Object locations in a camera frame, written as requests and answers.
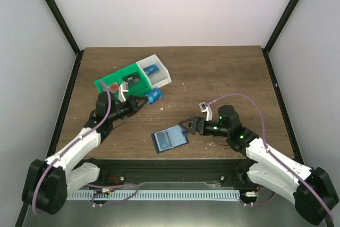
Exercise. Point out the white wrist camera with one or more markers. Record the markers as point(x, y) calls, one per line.
point(123, 88)
point(205, 108)

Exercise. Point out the right black frame post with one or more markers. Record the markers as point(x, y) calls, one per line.
point(280, 24)

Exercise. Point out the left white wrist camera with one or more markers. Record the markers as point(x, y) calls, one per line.
point(123, 88)

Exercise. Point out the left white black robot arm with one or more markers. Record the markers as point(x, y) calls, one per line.
point(50, 181)

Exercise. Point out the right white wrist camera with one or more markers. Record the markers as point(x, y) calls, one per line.
point(205, 108)

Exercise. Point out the left black frame post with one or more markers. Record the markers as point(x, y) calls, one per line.
point(63, 25)

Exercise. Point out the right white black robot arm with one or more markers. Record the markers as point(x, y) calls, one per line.
point(310, 190)

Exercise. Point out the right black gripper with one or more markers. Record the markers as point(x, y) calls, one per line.
point(194, 128)

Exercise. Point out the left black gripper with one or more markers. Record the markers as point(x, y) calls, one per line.
point(134, 106)

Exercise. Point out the black credit card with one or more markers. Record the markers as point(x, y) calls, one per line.
point(132, 78)

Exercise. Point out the grey metal sheet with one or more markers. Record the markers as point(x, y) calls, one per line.
point(277, 212)

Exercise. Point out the left black side rail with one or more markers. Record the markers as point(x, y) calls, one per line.
point(64, 106)

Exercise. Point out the left green bin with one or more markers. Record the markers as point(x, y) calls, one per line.
point(102, 83)

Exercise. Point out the blue leather card holder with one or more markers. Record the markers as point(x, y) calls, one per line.
point(169, 138)

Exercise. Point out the white red credit card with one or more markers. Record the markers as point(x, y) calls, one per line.
point(113, 87)

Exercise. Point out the blue credit card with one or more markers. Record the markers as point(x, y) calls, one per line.
point(154, 95)
point(150, 70)

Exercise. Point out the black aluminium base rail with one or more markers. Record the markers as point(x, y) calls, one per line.
point(226, 172)

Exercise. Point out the white bin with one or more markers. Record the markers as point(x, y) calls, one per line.
point(158, 79)

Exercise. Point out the right black side rail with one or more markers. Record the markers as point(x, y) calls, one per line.
point(289, 128)

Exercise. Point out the black frame post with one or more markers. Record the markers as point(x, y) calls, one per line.
point(280, 24)
point(63, 25)

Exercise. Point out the black side rail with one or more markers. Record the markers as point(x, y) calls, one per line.
point(289, 128)
point(64, 106)

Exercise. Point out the light blue slotted cable duct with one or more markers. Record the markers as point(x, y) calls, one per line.
point(161, 195)

